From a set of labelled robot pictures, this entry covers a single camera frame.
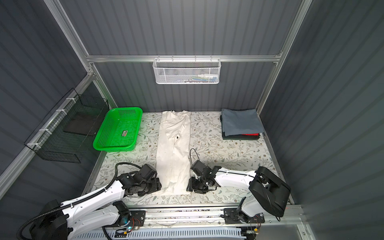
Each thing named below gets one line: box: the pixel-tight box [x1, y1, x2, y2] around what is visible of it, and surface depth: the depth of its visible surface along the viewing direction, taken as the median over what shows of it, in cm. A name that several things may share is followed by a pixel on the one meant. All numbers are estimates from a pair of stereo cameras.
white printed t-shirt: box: [156, 110, 193, 194], surface depth 99 cm
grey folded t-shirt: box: [221, 108, 264, 137], surface depth 107 cm
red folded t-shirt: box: [241, 133, 260, 136], surface depth 104 cm
